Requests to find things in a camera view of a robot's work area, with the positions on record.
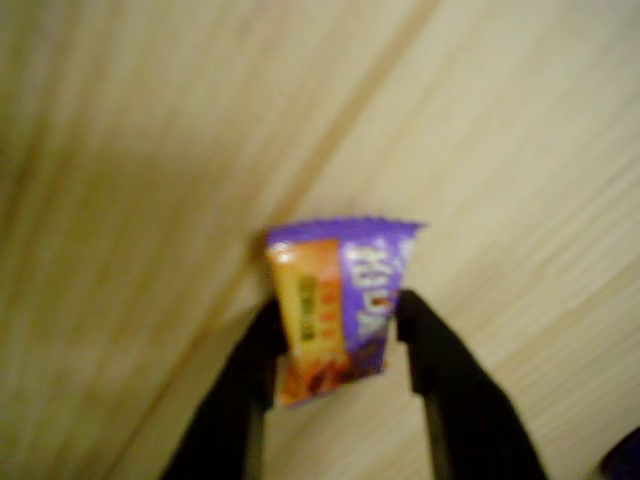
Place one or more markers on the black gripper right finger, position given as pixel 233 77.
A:
pixel 460 400

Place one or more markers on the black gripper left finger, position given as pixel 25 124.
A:
pixel 235 400

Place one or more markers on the purple orange candy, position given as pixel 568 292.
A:
pixel 320 300

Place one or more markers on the purple plastic bowl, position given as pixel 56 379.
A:
pixel 627 462

